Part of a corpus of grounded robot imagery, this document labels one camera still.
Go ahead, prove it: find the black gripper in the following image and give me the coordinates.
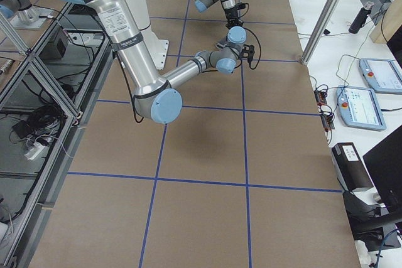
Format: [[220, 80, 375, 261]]
[[224, 6, 243, 28]]

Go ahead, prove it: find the pink towel grey edge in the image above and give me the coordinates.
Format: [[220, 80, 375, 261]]
[[215, 38, 228, 49]]

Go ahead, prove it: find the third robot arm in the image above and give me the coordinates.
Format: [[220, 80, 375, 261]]
[[1, 0, 45, 30]]

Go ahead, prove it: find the black water bottle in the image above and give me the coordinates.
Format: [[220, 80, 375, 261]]
[[349, 1, 374, 34]]

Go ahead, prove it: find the near teach pendant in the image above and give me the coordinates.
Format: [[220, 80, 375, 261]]
[[336, 85, 387, 131]]

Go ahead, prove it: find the teach pendant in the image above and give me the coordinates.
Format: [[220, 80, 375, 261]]
[[336, 85, 387, 131], [359, 58, 401, 95]]

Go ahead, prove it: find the far teach pendant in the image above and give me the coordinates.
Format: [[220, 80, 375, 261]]
[[359, 58, 401, 95]]

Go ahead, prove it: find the black brown box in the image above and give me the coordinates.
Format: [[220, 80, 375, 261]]
[[331, 142, 374, 193]]

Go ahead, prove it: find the black monitor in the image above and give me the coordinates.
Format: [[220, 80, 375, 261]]
[[363, 126, 401, 211]]

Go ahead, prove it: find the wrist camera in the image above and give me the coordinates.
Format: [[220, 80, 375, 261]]
[[236, 3, 249, 11], [241, 44, 255, 64]]

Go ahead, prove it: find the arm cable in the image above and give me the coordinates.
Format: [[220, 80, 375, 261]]
[[116, 28, 261, 124]]

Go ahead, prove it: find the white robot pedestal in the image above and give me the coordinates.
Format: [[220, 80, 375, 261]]
[[126, 0, 169, 70]]

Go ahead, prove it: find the aluminium frame post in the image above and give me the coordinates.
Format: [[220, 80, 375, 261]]
[[300, 0, 340, 65]]

